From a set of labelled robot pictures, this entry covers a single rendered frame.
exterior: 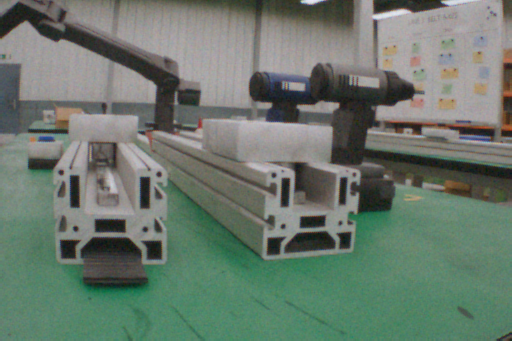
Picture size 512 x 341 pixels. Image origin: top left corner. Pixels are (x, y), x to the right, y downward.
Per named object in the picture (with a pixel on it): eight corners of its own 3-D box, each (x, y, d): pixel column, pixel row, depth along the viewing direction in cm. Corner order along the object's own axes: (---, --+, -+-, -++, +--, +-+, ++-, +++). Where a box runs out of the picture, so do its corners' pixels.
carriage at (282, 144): (200, 169, 63) (202, 119, 63) (275, 169, 67) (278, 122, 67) (236, 187, 48) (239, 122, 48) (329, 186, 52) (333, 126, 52)
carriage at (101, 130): (72, 150, 80) (73, 113, 80) (129, 151, 84) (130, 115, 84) (68, 159, 65) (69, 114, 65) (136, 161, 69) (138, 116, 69)
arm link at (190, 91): (163, 59, 125) (164, 78, 120) (203, 61, 129) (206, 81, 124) (158, 90, 134) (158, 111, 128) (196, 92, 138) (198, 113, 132)
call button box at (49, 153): (32, 165, 99) (32, 138, 99) (70, 166, 103) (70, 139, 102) (27, 169, 92) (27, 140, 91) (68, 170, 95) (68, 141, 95)
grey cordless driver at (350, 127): (300, 203, 73) (307, 63, 72) (405, 201, 77) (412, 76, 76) (316, 213, 66) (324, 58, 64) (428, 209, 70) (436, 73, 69)
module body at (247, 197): (151, 164, 117) (152, 131, 117) (188, 164, 121) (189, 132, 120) (262, 259, 43) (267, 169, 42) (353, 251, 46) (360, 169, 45)
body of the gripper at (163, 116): (183, 130, 129) (184, 104, 128) (147, 129, 125) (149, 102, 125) (178, 129, 135) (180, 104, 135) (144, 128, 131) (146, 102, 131)
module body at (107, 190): (80, 162, 111) (80, 129, 110) (117, 163, 114) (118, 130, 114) (57, 263, 36) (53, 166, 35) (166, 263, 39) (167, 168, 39)
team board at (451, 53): (352, 218, 435) (362, 15, 422) (390, 214, 457) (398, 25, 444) (471, 256, 301) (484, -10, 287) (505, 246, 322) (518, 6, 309)
